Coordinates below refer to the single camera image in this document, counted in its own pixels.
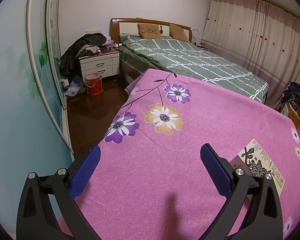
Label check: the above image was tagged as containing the black floral paper card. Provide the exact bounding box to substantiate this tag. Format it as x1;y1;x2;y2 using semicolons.
230;139;285;196

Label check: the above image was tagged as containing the wooden desk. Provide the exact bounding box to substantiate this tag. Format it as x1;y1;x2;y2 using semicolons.
287;103;300;145

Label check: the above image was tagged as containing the pink floral tablecloth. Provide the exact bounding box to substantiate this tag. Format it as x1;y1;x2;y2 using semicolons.
76;69;300;239

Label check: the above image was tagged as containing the dark clothes pile on desk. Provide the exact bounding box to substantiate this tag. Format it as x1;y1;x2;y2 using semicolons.
275;82;300;112

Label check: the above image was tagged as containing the red bucket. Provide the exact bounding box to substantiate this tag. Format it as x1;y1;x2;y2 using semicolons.
84;73;103;96

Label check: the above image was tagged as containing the white nightstand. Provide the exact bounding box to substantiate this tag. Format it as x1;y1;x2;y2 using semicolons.
79;50;120;80

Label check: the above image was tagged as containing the black clothes pile on nightstand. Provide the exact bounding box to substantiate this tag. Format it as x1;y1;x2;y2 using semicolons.
59;33;107;79

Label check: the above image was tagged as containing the pink white curtain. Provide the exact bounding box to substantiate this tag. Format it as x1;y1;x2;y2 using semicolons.
200;0;300;108

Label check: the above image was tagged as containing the bed with green quilt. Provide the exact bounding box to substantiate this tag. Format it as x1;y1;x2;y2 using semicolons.
111;18;269;103

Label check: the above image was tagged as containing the right brown pillow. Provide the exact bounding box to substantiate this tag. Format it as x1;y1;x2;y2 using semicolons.
170;23;189;42

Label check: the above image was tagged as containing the brown pillow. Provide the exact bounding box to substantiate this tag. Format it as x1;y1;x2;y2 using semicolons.
170;23;189;42
138;23;162;39

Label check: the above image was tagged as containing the left brown pillow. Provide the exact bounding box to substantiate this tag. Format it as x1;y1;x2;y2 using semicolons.
138;23;162;39

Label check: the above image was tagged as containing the sliding wardrobe door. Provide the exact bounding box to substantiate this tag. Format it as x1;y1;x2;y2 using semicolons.
25;0;74;157

